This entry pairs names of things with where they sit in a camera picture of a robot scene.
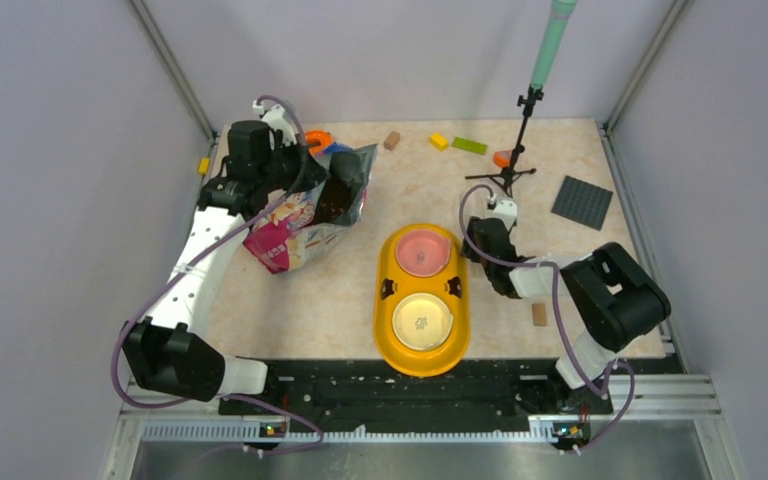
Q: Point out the black tripod stand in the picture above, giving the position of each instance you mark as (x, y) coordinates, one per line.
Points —
(509, 174)

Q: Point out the yellow double pet feeder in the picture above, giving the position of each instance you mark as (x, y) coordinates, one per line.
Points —
(393, 285)

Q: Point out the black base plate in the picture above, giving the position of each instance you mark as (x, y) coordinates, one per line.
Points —
(476, 396)

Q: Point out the aluminium frame rail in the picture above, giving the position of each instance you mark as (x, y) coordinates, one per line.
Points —
(671, 426)

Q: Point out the brown pet food kibble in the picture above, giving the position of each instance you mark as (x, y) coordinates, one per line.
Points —
(335, 200)

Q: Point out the pink food bowl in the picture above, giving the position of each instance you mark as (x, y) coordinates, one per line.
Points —
(423, 253)

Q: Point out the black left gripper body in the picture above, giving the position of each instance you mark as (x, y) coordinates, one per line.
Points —
(288, 168)

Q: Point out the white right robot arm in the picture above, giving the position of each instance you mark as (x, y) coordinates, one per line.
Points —
(600, 302)

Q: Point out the mint green pole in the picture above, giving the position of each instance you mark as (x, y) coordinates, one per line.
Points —
(560, 13)

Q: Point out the green flat toy brick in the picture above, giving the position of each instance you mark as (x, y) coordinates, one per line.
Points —
(468, 145)

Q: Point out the tan wooden block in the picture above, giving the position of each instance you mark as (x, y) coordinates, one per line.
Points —
(392, 140)

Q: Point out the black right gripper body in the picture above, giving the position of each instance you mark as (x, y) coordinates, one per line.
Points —
(469, 254)

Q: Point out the small yellow wall block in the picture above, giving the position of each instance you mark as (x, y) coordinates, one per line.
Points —
(204, 166)

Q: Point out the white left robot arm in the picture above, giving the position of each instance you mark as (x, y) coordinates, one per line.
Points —
(163, 344)

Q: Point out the orange toy piece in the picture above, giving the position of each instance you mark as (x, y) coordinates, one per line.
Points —
(502, 159)

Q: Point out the dark grey building baseplate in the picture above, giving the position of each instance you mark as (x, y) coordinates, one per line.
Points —
(582, 202)

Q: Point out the pink pet food bag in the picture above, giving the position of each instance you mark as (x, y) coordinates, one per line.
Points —
(288, 239)

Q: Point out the brown wooden block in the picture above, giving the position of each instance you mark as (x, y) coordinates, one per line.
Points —
(539, 315)

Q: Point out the yellow toy brick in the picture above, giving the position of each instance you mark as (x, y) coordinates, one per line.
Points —
(438, 141)

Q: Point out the cream food bowl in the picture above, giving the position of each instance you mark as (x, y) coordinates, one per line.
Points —
(422, 322)

